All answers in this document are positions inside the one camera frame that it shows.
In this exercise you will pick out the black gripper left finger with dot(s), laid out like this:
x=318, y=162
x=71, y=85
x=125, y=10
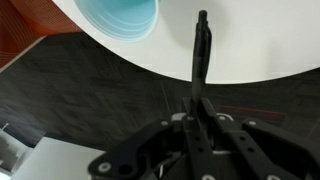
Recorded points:
x=146, y=150

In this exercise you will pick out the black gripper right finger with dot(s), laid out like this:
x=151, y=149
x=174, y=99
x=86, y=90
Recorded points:
x=266, y=150

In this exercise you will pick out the black pen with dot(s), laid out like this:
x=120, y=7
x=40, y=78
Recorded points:
x=201, y=50

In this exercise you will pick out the light blue plastic cup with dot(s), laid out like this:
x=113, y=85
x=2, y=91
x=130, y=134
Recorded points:
x=120, y=16

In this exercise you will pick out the orange patterned corner sofa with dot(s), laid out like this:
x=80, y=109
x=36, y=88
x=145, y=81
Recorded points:
x=33, y=16

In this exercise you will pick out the round white pedestal table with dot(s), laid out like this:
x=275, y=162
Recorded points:
x=260, y=40

